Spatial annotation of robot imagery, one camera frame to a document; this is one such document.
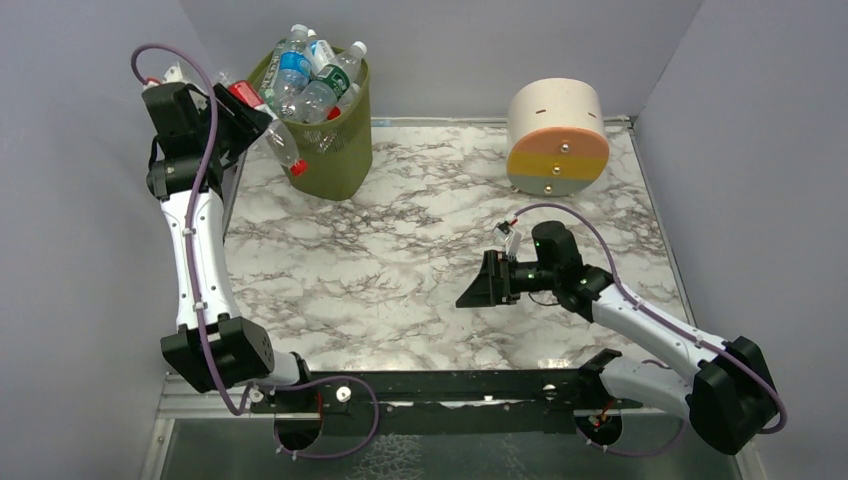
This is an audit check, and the clear bottle red blue label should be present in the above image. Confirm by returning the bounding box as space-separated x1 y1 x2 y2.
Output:
228 80 308 177

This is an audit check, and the clear bottle dark green label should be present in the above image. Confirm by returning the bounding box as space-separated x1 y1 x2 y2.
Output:
289 41 368 124

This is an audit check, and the clear bottle blue band label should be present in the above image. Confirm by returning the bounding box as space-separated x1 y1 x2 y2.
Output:
273 24 312 116

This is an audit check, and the clear bottle light blue label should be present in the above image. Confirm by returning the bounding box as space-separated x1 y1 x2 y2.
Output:
306 29 336 77

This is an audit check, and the green tea bottle white cap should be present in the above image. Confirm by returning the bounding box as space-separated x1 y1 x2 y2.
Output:
258 45 281 103

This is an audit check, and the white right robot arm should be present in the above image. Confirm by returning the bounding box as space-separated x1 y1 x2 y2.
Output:
455 221 786 455

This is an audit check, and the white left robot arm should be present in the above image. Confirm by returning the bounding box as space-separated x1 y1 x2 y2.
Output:
142 81 307 392

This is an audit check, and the green plastic waste bin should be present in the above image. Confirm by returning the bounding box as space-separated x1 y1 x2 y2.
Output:
248 57 372 200

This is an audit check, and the cream cylinder with coloured face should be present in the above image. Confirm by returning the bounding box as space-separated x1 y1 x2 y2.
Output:
505 78 610 197

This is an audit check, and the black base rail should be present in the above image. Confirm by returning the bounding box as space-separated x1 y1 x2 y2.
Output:
250 350 641 439

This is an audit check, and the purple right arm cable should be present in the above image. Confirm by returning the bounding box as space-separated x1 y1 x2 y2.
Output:
513 202 790 460

